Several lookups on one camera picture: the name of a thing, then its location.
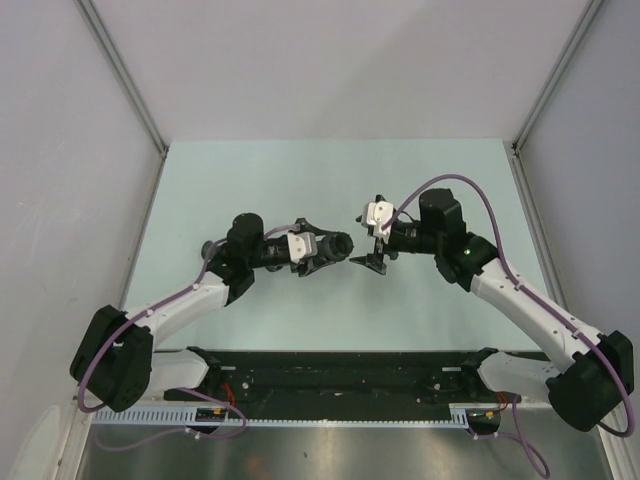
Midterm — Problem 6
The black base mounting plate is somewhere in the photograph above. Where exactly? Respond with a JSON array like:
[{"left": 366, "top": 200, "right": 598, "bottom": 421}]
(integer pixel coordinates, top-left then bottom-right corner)
[{"left": 196, "top": 350, "right": 514, "bottom": 421}]

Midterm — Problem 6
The left aluminium frame post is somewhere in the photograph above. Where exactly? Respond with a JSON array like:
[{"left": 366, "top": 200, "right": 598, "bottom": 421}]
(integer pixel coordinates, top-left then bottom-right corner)
[{"left": 74, "top": 0, "right": 169, "bottom": 159}]

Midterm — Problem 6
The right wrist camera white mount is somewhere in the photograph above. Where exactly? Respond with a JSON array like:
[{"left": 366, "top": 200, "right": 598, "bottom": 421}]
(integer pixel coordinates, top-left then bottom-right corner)
[{"left": 358, "top": 200, "right": 394, "bottom": 242}]

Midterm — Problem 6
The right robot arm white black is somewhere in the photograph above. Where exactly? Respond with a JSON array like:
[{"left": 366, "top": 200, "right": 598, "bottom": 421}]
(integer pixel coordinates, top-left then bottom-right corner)
[{"left": 352, "top": 188, "right": 634, "bottom": 432}]

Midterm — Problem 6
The black corrugated hose with nut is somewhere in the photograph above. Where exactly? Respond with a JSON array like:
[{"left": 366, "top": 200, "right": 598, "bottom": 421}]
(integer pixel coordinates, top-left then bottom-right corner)
[{"left": 201, "top": 232, "right": 346, "bottom": 261}]

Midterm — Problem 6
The aluminium frame post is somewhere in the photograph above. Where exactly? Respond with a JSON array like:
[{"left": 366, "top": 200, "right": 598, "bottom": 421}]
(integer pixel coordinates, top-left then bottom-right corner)
[
  {"left": 512, "top": 0, "right": 606, "bottom": 151},
  {"left": 74, "top": 0, "right": 169, "bottom": 159}
]

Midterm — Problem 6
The right aluminium frame post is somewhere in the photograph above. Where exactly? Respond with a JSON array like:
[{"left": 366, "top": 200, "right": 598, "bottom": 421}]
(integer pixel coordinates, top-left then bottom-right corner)
[{"left": 512, "top": 0, "right": 606, "bottom": 151}]

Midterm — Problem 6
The grey slotted cable duct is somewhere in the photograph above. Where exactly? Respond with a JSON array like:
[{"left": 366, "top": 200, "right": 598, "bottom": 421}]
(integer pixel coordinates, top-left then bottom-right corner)
[{"left": 92, "top": 405, "right": 469, "bottom": 429}]

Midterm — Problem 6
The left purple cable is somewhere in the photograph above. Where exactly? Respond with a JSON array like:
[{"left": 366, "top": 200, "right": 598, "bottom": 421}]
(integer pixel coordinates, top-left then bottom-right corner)
[{"left": 77, "top": 224, "right": 301, "bottom": 451}]

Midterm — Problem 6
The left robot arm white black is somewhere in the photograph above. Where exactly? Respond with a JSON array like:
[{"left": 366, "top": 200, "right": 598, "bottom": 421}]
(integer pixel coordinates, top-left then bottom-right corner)
[{"left": 69, "top": 213, "right": 353, "bottom": 413}]

